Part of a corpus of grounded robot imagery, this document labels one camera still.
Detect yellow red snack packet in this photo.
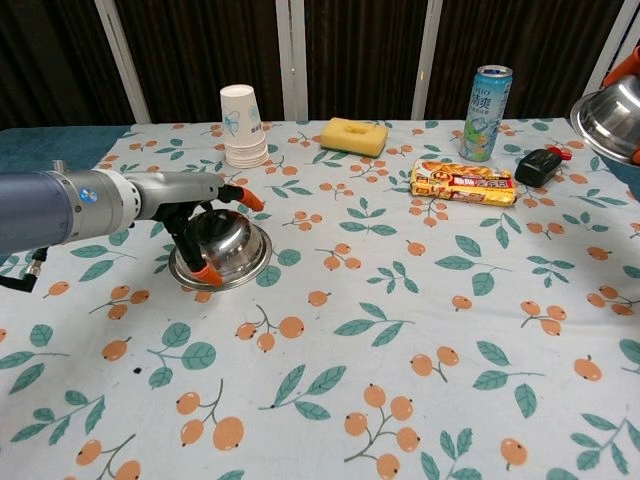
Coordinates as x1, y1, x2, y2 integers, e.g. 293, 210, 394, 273
408, 158, 519, 205

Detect white frame post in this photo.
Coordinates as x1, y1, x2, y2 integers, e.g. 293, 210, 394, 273
410, 0, 447, 121
93, 0, 152, 124
573, 0, 640, 119
274, 0, 309, 121

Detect teal table cover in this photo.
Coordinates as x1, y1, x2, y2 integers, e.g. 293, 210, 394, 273
0, 115, 640, 266

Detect black bottle with red cap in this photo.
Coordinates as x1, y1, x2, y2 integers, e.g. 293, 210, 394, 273
514, 146, 575, 189

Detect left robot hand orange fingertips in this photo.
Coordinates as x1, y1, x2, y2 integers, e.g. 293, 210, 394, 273
141, 171, 265, 289

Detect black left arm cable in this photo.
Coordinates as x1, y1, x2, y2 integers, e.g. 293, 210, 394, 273
0, 247, 49, 294

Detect light blue drink can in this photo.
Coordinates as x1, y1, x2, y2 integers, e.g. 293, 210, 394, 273
458, 64, 515, 162

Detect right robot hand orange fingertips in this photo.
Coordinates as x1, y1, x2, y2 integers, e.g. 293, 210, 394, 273
602, 43, 640, 166

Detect floral orange fruit tablecloth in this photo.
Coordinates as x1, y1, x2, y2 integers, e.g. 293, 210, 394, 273
0, 117, 640, 480

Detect yellow sponge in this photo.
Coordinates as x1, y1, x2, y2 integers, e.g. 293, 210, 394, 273
319, 117, 390, 159

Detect white paper cup stack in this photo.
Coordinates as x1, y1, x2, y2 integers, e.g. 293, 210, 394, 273
219, 83, 270, 170

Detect stainless steel bowl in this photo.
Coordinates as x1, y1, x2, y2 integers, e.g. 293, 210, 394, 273
168, 208, 274, 291
569, 74, 640, 164

